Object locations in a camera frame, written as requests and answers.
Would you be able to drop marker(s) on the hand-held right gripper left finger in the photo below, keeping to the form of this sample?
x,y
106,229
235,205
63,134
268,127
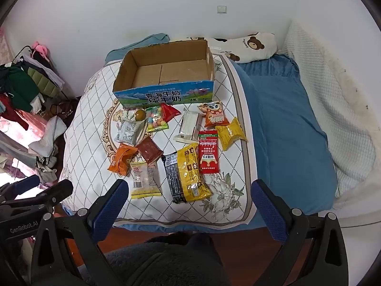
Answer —
x,y
110,205

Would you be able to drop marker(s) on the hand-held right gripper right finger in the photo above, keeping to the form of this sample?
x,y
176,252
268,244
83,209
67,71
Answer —
x,y
268,211

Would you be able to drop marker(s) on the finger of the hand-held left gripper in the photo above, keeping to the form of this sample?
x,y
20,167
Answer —
x,y
56,193
26,183

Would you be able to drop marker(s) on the clear packet with yellow edge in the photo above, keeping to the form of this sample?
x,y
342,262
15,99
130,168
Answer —
x,y
144,178

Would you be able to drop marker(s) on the yellow and black snack bag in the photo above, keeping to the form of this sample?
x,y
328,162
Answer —
x,y
190,172

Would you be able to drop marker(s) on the orange panda snack packet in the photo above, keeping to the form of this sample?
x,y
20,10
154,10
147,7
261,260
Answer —
x,y
213,116

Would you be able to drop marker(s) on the white wafer packet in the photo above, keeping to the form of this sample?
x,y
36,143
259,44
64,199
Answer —
x,y
188,126

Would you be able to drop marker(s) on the red triangular snack packet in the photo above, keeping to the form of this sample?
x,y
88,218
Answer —
x,y
170,111

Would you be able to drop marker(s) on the cardboard box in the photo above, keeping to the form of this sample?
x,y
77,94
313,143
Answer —
x,y
166,65

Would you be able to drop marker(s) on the pile of clothes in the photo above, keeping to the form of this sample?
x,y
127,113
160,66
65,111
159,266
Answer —
x,y
15,149

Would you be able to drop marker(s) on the white garment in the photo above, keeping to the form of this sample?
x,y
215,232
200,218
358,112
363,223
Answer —
x,y
50,131

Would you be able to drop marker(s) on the white diamond pattern quilt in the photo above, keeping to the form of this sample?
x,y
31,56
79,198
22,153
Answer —
x,y
89,143

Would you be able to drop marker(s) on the brown snack packet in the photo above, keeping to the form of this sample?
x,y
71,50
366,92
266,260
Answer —
x,y
149,151

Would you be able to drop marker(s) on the white and grey snack packet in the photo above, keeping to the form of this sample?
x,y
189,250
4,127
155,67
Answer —
x,y
128,131

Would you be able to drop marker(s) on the dark brown cloth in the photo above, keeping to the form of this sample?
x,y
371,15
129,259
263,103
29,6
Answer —
x,y
64,108

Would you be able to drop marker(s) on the yellow snack packet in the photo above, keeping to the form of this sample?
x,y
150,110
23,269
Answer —
x,y
230,132

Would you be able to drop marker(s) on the colourful candy bag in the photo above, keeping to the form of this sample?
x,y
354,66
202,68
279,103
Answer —
x,y
157,120

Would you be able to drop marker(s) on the green garment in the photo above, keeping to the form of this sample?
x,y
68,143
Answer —
x,y
18,86

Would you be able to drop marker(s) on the light green padded vest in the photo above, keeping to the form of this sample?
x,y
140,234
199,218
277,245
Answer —
x,y
44,80

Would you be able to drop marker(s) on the white waffle blanket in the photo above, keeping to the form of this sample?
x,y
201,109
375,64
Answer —
x,y
321,80

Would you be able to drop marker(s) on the bear print pillow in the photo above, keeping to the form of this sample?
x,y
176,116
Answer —
x,y
256,50

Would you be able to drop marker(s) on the light blue cloth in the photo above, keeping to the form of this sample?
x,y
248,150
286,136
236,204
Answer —
x,y
154,39

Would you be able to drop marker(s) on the white wall switch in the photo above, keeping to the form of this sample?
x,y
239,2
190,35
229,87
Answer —
x,y
221,9

